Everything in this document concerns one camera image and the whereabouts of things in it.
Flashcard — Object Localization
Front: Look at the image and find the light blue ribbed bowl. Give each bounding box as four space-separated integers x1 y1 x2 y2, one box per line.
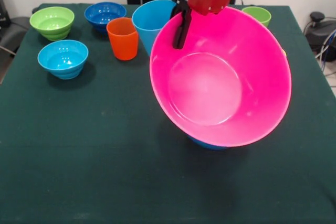
37 39 89 80

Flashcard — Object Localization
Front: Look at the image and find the large pink bowl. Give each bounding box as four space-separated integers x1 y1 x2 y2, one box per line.
149 6 292 148

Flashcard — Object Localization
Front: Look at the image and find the bundle of floor cables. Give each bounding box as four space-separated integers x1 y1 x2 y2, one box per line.
314 28 336 88

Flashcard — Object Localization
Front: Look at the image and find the large blue bowl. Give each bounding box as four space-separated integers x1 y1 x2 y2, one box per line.
187 136 229 151

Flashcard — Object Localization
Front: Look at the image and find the dark green tablecloth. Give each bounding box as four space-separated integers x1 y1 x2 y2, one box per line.
0 3 336 224

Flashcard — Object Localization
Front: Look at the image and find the green ribbed bowl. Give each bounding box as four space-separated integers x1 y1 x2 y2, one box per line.
29 6 75 41

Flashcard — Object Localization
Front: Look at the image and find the orange cup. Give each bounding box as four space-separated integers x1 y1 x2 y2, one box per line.
106 17 139 61

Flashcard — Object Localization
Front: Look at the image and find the green cup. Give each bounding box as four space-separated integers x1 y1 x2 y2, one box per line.
241 6 272 27

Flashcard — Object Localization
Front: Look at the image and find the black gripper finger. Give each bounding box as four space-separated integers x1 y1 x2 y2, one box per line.
172 7 193 50
169 0 184 22

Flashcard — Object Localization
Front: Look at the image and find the dark blue ribbed bowl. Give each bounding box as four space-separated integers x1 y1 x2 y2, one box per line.
83 1 128 35

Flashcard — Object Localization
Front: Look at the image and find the light blue cup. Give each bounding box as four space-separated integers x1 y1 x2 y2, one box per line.
131 0 177 57

